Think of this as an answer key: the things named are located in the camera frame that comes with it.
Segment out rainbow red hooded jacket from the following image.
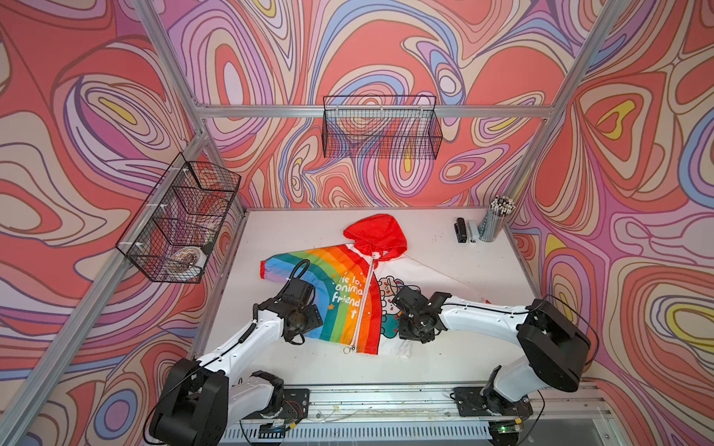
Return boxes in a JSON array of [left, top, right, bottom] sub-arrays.
[[260, 214, 485, 359]]

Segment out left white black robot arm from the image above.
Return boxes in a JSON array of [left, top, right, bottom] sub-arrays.
[[143, 304, 323, 445]]

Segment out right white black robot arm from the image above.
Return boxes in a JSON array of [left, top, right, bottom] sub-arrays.
[[393, 288, 591, 416]]

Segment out black stapler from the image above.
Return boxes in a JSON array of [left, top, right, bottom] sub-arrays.
[[454, 217, 469, 243]]

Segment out round item in left basket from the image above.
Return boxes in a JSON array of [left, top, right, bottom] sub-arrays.
[[167, 246, 206, 277]]

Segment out metal cup of pencils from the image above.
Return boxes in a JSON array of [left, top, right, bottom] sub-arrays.
[[477, 195, 515, 243]]

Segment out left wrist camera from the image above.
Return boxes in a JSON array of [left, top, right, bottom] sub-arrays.
[[278, 278, 315, 308]]

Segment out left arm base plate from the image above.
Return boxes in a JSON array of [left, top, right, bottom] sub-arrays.
[[242, 388, 311, 442]]

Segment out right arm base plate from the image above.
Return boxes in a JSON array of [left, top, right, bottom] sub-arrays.
[[449, 387, 534, 420]]

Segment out black wire basket left wall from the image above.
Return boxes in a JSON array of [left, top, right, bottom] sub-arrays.
[[116, 154, 241, 284]]

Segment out black wire basket wall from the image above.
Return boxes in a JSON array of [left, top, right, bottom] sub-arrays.
[[116, 154, 241, 284], [322, 93, 444, 160]]

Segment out black wire basket back wall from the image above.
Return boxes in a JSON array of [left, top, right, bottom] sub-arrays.
[[322, 93, 444, 160]]

